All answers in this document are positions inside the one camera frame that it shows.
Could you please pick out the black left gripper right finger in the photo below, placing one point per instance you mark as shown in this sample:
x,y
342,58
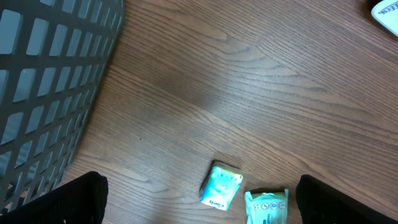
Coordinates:
x,y
320,203

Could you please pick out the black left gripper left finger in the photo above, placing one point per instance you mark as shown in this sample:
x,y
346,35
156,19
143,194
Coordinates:
x,y
82,200

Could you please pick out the small teal tissue pack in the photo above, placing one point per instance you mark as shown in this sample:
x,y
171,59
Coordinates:
x,y
221,185

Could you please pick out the white black barcode scanner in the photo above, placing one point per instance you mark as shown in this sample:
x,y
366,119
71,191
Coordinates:
x,y
385,12

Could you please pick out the grey plastic shopping basket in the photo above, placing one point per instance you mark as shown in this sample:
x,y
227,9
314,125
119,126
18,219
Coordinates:
x,y
54,54

